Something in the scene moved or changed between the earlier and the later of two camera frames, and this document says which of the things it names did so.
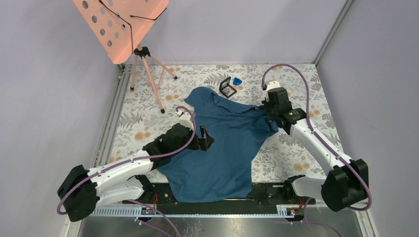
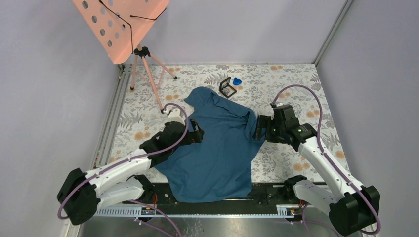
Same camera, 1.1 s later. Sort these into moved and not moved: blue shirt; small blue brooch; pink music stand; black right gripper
Moved: black right gripper
Not moved: blue shirt; small blue brooch; pink music stand
